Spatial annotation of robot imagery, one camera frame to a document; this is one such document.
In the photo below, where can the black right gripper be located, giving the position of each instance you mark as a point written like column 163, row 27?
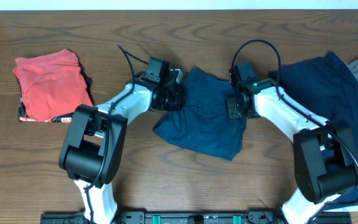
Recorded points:
column 232, row 112

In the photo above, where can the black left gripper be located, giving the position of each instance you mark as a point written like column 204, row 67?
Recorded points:
column 178, row 95

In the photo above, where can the dark navy denim shorts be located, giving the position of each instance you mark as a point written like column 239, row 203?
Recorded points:
column 202, row 124

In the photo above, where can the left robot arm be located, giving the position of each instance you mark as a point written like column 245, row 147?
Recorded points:
column 92, row 149

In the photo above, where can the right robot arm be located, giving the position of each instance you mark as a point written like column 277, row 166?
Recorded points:
column 325, row 155

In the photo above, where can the dark navy garment pile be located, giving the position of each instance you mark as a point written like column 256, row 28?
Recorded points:
column 323, row 85

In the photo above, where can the red folded t-shirt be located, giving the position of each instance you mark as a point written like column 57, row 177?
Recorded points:
column 51, row 85

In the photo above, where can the black folded printed shirt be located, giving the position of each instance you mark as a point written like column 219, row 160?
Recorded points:
column 66, row 118

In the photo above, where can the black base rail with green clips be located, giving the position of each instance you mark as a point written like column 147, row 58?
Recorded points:
column 194, row 218

